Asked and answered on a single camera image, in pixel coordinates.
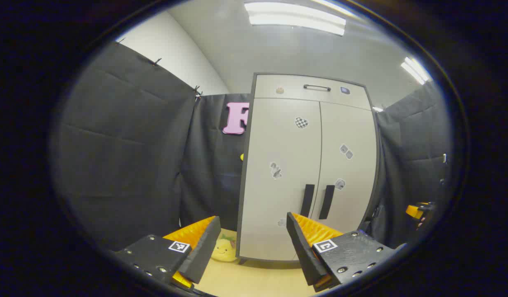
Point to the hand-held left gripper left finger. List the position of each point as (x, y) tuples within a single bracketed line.
[(204, 251)]

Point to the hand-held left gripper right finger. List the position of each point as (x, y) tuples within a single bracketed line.
[(303, 251)]

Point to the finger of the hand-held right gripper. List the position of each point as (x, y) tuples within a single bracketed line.
[(414, 211)]

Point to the grey double-door shoe cabinet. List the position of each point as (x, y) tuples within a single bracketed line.
[(246, 165)]

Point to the grey cabinet door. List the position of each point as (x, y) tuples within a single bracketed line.
[(278, 144), (348, 132)]

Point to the grey cabinet top drawer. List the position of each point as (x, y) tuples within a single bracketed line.
[(295, 88)]

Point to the yellow plush toy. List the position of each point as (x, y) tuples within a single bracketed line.
[(225, 249)]

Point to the black backdrop cloth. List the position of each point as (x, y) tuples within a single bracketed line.
[(126, 144)]

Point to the small ceiling light panel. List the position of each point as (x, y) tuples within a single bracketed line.
[(414, 70)]

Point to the long ceiling light panel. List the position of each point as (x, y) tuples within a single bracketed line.
[(295, 18)]

